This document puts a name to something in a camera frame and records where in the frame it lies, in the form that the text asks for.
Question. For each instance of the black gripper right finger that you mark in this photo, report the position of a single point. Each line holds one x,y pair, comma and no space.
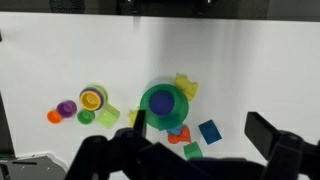
263,133

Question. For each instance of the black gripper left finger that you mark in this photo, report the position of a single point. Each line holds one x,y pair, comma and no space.
140,121

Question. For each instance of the small purple cup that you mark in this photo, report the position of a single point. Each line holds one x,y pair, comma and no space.
66,108

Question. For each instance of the large green bowl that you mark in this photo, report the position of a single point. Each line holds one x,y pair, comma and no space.
178,100

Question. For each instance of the small yellow star toy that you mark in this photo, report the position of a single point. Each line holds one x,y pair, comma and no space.
133,116

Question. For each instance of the dark blue bumpy ball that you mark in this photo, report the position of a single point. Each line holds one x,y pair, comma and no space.
161,102

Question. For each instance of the lime green block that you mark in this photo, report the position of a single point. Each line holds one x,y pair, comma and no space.
108,116

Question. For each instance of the light blue toy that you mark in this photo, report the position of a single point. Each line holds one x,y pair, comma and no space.
174,129

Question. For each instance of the orange animal toy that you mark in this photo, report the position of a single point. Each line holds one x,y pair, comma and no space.
182,136

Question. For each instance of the rainbow nested cups stack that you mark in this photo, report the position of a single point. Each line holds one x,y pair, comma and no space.
103,93

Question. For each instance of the dark blue cube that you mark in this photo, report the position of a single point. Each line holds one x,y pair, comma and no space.
210,131

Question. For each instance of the small green cup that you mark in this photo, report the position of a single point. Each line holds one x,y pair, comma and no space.
86,117

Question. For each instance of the yellow cup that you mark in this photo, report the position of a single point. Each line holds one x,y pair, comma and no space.
90,100

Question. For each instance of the yellow animal toy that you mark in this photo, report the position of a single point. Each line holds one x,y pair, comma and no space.
186,86

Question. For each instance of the green cube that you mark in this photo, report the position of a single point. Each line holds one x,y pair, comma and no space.
192,150

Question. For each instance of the small orange cup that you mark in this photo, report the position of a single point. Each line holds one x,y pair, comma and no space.
54,117

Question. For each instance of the grey metal mounting plate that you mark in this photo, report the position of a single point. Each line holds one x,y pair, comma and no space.
33,166

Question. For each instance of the black round grille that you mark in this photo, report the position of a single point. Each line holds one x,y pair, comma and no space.
66,4

